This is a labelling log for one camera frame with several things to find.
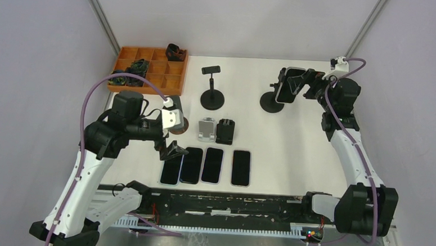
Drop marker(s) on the wooden round base stand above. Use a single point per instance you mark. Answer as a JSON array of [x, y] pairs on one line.
[[176, 106]]

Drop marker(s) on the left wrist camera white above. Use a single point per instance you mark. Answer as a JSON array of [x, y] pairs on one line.
[[172, 119]]

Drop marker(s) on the black phone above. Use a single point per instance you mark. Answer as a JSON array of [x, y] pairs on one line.
[[191, 166]]

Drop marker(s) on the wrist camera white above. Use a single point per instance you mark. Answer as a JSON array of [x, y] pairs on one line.
[[339, 68], [172, 119]]

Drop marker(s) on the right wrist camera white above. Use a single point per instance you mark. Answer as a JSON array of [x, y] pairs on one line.
[[339, 68]]

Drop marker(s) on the white silver folding stand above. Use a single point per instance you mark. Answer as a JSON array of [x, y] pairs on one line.
[[207, 130]]

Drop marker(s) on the light blue case phone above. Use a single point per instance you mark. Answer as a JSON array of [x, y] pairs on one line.
[[171, 171]]

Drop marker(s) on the black folding stand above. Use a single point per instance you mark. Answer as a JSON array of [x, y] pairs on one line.
[[225, 131]]

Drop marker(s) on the light blue cable duct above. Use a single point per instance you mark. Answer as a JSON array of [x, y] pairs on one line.
[[132, 222]]

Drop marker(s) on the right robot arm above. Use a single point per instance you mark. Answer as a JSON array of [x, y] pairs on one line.
[[367, 207]]

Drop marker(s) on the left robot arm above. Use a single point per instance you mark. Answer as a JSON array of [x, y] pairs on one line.
[[71, 221]]

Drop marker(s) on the white case phone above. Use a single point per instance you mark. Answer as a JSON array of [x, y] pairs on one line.
[[284, 91]]

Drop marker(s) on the purple case phone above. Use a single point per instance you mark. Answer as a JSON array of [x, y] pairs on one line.
[[213, 162]]

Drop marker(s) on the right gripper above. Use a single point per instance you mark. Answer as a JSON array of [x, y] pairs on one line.
[[314, 79]]

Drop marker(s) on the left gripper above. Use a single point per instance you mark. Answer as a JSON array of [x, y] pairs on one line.
[[172, 150]]

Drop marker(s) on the black tall round stand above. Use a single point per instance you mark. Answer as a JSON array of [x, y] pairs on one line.
[[211, 99]]

